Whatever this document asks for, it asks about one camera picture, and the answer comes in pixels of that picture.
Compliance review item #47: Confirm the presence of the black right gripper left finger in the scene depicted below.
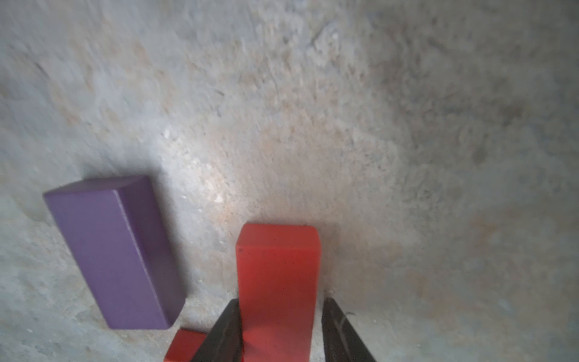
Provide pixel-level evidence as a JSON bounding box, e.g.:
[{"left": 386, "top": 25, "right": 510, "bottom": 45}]
[{"left": 190, "top": 299, "right": 244, "bottom": 362}]

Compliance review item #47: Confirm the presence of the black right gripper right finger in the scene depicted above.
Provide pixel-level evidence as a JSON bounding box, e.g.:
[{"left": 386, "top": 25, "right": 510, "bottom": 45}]
[{"left": 321, "top": 297, "right": 376, "bottom": 362}]

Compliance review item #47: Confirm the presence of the red block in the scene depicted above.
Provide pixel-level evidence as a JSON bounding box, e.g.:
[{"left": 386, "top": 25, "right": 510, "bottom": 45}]
[
  {"left": 236, "top": 223, "right": 321, "bottom": 361},
  {"left": 164, "top": 329, "right": 207, "bottom": 362}
]

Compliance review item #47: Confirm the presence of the dark purple block left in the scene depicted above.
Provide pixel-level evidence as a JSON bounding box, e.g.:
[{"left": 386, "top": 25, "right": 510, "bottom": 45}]
[{"left": 43, "top": 175, "right": 186, "bottom": 330}]

